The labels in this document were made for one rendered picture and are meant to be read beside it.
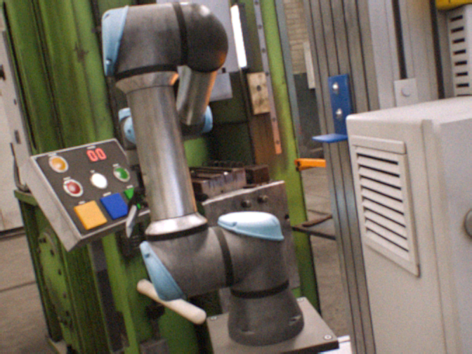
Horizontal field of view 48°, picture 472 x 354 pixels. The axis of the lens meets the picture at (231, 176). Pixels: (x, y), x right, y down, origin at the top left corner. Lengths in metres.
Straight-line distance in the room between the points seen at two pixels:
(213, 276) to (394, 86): 0.48
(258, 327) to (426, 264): 0.55
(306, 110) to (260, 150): 6.78
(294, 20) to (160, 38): 8.18
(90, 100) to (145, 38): 1.04
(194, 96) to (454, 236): 0.81
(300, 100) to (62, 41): 6.95
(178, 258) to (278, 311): 0.22
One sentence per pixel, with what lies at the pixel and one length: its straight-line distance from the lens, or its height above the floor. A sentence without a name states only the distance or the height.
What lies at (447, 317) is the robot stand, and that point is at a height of 1.06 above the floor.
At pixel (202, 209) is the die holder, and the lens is 1.94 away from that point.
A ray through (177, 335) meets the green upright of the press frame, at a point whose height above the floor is 0.38.
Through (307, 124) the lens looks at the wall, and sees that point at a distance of 9.05.
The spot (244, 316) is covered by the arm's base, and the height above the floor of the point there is 0.87.
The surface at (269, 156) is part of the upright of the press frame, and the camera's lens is 2.32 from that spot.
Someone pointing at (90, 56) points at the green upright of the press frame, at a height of 1.49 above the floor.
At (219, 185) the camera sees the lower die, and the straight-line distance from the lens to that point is 2.02.
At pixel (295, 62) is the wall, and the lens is 9.00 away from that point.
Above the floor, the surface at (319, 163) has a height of 0.96.
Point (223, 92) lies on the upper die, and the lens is 2.04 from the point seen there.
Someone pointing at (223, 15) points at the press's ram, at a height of 1.58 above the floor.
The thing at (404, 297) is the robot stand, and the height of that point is 1.05.
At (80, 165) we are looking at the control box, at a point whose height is 1.14.
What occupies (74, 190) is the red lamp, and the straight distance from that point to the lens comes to 1.59.
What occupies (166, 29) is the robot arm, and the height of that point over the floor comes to 1.41.
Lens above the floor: 1.27
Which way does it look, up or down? 8 degrees down
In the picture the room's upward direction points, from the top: 9 degrees counter-clockwise
